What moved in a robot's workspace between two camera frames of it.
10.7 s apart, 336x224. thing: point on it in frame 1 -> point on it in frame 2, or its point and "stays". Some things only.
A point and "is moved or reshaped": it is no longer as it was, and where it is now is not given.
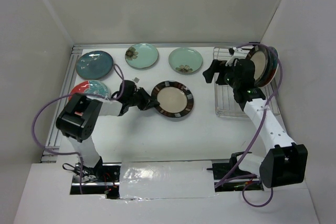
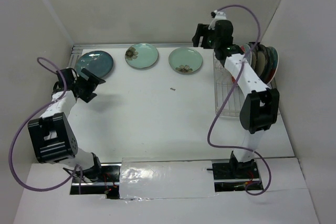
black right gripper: (219, 70) -> (200, 35)
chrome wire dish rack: (227, 104) stays
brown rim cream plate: (176, 99) -> (253, 50)
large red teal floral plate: (276, 64) -> (270, 70)
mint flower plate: (185, 61) stays
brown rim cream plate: (260, 55) stays
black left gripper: (148, 102) -> (93, 82)
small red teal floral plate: (91, 87) is moved or reshaped
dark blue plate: (94, 64) stays
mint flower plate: (142, 55) stays
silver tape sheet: (142, 180) stays
